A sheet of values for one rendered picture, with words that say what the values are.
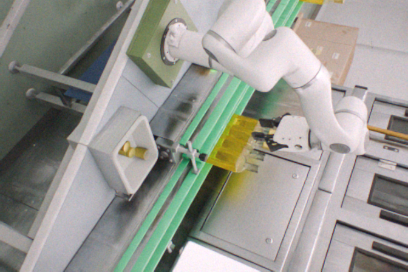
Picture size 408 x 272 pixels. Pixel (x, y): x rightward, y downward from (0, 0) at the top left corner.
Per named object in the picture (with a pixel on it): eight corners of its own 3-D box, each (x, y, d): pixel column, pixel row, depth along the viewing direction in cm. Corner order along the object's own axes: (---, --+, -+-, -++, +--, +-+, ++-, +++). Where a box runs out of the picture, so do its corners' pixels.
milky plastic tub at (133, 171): (110, 188, 133) (132, 197, 130) (87, 146, 117) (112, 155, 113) (138, 149, 143) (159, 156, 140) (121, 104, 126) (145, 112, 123)
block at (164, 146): (158, 159, 145) (175, 166, 143) (152, 143, 138) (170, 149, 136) (163, 152, 147) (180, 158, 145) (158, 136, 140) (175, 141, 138)
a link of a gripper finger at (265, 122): (282, 129, 118) (260, 127, 121) (285, 121, 119) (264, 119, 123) (278, 121, 116) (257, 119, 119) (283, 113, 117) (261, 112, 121)
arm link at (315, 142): (322, 160, 107) (311, 158, 109) (331, 135, 112) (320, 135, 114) (317, 141, 103) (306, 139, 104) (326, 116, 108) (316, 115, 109)
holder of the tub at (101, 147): (114, 196, 137) (133, 204, 135) (87, 146, 117) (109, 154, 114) (141, 157, 147) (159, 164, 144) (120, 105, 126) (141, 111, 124)
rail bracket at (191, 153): (176, 169, 144) (207, 180, 140) (167, 139, 132) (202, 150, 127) (180, 162, 146) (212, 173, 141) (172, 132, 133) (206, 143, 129)
